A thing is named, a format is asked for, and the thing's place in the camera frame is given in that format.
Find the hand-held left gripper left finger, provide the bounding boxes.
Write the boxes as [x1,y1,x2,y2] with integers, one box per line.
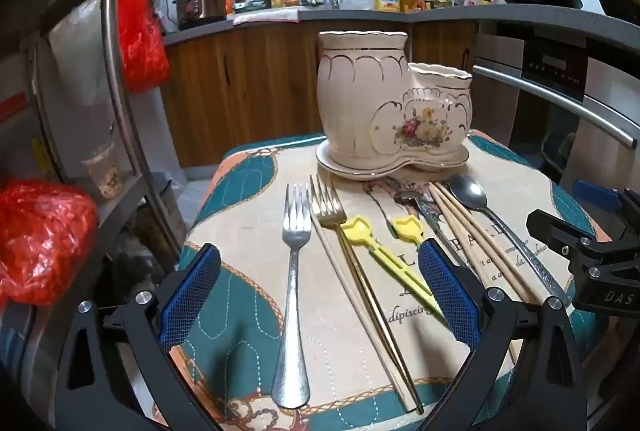
[54,242,223,431]

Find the gold fork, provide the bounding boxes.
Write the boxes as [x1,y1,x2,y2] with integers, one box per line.
[309,174,425,415]

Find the hanging red plastic bag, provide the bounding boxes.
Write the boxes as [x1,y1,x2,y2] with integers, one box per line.
[118,0,171,93]

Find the crumpled red plastic bag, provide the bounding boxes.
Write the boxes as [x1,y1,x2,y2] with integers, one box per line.
[0,180,99,307]

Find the built-in oven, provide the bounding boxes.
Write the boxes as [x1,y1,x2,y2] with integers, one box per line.
[472,32,640,192]

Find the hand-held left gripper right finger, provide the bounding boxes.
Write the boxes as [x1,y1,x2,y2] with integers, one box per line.
[410,238,588,431]

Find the white plastic bag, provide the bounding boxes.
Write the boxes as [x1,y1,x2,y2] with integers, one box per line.
[47,0,122,108]

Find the cream ceramic drip tray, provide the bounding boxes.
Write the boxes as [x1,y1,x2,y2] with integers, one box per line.
[315,138,471,182]

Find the silver fork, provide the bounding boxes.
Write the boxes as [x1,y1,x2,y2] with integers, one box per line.
[271,182,312,410]

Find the electric pressure cooker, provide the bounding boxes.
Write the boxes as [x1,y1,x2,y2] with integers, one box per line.
[172,0,232,31]

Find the cream floral ceramic utensil holder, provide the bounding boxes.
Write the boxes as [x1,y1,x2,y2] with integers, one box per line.
[317,30,474,164]

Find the curved chrome tube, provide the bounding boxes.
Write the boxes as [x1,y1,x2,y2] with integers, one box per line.
[106,0,188,262]

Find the clear plastic cup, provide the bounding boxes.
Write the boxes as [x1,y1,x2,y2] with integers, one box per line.
[81,142,126,200]

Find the white red-edged cloth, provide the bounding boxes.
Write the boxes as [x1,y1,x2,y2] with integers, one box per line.
[232,8,301,26]

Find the small silver spoon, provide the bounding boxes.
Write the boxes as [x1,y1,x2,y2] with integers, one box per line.
[394,190,468,268]

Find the large silver spoon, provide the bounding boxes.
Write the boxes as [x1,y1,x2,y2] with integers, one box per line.
[448,174,571,307]

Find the wooden kitchen cabinet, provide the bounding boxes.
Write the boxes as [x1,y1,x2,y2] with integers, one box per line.
[161,20,480,170]

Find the printed quilted table mat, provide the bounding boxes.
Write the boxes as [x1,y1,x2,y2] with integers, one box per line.
[182,130,613,431]

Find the light wooden chopstick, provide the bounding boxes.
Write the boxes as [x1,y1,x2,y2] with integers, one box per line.
[428,184,493,287]
[433,182,528,303]
[311,216,418,412]
[439,182,545,301]

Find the yellow tulip-shaped fruit fork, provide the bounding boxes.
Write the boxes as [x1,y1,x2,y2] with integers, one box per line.
[339,216,448,323]
[391,214,431,248]

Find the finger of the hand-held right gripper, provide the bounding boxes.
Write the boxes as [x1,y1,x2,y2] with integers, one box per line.
[526,210,608,274]
[573,180,640,234]

